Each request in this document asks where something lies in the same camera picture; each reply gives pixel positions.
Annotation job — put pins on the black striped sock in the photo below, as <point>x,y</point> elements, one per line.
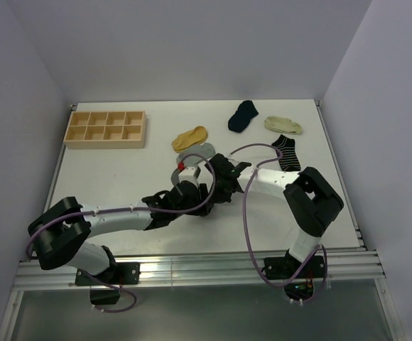
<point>287,153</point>

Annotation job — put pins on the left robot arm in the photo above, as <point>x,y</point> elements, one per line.
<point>59,237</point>

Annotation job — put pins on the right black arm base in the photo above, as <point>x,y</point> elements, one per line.
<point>283,267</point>

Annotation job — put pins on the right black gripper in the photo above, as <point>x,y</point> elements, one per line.
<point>219,197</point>

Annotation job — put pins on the wooden compartment tray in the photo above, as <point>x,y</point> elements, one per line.
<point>106,130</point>

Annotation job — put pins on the navy blue sock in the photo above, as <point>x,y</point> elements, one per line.
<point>243,116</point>

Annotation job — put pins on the mustard yellow sock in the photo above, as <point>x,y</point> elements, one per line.
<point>185,140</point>

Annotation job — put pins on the aluminium frame rail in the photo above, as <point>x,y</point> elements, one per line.
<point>198,270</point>

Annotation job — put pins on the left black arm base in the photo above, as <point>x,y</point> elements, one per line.
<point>108,287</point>

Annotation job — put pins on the cream sock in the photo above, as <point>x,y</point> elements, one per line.
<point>282,125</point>

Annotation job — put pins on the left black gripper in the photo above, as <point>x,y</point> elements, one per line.
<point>203,210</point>

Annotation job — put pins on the light grey sock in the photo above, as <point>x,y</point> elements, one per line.
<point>195,154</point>

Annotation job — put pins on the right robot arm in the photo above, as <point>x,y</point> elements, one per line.
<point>312,200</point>

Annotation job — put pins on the dark grey sock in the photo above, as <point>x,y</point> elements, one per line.
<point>175,180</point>

